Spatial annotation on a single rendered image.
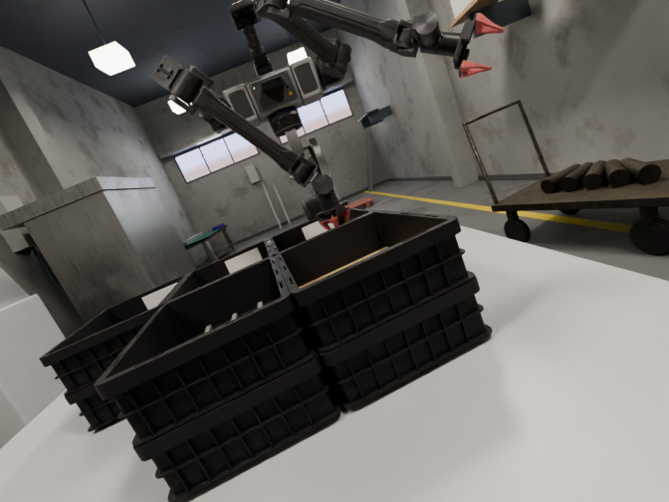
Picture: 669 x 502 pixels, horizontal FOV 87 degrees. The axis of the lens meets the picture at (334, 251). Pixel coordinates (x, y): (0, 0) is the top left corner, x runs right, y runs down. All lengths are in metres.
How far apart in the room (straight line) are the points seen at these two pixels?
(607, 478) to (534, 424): 0.09
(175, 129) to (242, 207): 2.89
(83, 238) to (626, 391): 4.66
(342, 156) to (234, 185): 3.45
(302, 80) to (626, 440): 1.49
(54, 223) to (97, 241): 0.46
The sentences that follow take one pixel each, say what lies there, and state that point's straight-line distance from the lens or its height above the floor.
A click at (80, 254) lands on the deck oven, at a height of 1.24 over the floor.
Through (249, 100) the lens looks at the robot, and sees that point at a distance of 1.62.
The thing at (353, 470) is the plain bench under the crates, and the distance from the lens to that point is 0.56.
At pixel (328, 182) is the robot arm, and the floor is 1.04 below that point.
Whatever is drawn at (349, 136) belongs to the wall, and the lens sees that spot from 11.39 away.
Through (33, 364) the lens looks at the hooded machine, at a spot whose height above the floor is 0.55.
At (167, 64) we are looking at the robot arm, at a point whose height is 1.49.
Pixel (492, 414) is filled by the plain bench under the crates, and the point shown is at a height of 0.70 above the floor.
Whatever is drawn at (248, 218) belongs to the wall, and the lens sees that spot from 11.35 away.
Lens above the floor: 1.08
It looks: 13 degrees down
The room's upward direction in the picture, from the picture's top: 22 degrees counter-clockwise
